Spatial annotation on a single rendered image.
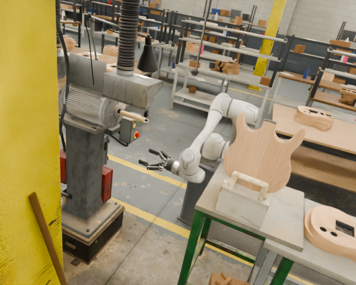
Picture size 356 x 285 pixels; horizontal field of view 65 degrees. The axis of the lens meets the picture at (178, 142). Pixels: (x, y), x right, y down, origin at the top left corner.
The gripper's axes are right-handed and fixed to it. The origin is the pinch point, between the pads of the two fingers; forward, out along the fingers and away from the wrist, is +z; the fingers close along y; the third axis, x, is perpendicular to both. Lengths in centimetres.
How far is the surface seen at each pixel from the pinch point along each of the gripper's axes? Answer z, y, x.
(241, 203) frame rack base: -67, -14, 5
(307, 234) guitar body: -107, -4, -9
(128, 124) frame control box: 28.7, 24.8, 2.1
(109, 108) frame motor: 27.7, 0.5, 26.7
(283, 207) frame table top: -93, 13, -12
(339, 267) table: -124, -17, -10
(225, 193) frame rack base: -58, -13, 7
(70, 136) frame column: 57, -5, -2
